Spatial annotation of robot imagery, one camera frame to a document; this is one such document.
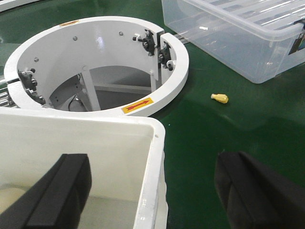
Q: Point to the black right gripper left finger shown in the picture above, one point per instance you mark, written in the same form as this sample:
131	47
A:
56	201

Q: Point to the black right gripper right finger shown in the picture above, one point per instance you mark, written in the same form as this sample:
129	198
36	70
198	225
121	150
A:
256	197

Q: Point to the cream soft ball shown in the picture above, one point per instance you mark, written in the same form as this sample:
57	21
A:
8	196

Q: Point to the white plastic tote box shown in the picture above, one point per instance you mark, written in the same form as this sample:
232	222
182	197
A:
128	189

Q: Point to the small yellow plastic piece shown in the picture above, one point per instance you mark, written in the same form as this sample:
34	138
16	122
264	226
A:
222	98

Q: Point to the steel conveyor rollers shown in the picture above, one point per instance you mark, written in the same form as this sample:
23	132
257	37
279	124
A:
5	98

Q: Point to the yellow arrow sticker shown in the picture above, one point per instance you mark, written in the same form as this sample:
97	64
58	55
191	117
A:
137	105

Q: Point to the clear plastic storage bin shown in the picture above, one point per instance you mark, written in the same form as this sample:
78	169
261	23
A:
258	39

